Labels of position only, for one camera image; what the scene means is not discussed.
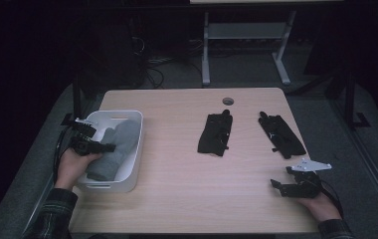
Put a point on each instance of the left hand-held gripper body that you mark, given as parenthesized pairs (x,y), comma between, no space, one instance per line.
(82,139)

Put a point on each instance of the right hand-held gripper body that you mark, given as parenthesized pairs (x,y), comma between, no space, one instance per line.
(306,184)

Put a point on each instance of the grey knit glove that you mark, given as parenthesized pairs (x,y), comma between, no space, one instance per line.
(105,167)
(125,132)

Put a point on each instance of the white plastic bin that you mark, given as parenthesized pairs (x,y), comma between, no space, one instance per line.
(134,162)

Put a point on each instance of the black glove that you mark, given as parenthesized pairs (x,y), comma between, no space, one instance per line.
(283,136)
(215,132)

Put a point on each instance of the person's right hand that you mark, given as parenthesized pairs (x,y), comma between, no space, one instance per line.
(321,205)

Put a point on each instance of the person's left hand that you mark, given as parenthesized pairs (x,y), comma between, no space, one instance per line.
(72,166)

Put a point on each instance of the grey round table grommet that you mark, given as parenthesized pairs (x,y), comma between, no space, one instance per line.
(227,101)

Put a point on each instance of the white metal stand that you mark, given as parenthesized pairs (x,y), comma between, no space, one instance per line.
(246,30)

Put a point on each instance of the black metal post with bracket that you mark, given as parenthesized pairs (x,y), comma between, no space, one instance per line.
(349,99)

